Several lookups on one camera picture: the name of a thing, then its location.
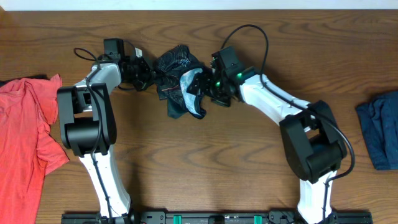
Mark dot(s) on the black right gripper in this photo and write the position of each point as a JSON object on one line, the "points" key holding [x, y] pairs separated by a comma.
{"points": [[208, 79]]}

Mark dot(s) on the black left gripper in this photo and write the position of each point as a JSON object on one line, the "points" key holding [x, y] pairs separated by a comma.
{"points": [[149, 76]]}

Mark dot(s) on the black orange-patterned shirt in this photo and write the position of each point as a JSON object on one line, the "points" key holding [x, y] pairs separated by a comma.
{"points": [[175, 72]]}

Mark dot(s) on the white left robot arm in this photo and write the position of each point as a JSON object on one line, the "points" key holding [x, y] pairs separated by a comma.
{"points": [[88, 128]]}

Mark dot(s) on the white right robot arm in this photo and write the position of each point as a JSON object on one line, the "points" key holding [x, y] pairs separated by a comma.
{"points": [[314, 145]]}

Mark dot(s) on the red shirt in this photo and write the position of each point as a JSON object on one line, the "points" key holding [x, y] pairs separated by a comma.
{"points": [[28, 152]]}

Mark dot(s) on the dark blue folded cloth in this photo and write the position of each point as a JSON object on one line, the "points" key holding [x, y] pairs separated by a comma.
{"points": [[378, 120]]}

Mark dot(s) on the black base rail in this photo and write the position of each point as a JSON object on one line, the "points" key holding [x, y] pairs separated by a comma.
{"points": [[272, 217]]}

